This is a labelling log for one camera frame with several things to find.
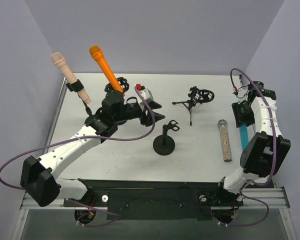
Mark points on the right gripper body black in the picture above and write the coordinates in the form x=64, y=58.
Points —
x=239, y=115

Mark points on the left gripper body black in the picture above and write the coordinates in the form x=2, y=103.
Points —
x=145, y=114

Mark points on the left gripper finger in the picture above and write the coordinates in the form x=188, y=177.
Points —
x=153, y=105
x=157, y=117

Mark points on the silver glitter microphone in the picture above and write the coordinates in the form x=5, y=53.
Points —
x=224, y=140

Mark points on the cyan microphone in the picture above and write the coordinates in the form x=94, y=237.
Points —
x=244, y=136

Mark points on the black round base clip stand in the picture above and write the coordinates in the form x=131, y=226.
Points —
x=164, y=144

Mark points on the black tripod shock mount stand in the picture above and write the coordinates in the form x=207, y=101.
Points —
x=196, y=96

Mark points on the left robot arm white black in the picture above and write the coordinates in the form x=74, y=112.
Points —
x=40, y=176

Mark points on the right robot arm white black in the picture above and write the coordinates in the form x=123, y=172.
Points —
x=265, y=152

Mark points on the black stand with orange microphone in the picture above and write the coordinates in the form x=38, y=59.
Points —
x=123, y=82

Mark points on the black stand with beige microphone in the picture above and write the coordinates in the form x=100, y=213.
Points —
x=86, y=105

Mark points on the orange microphone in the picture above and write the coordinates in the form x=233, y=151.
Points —
x=98, y=55

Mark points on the beige microphone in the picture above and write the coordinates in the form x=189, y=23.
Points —
x=60, y=62

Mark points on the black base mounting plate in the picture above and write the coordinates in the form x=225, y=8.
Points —
x=157, y=200

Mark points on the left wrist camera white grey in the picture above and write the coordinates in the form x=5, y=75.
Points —
x=143, y=93

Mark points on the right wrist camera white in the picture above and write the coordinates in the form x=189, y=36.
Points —
x=241, y=92

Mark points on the aluminium frame rail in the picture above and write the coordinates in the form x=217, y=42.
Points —
x=275, y=198

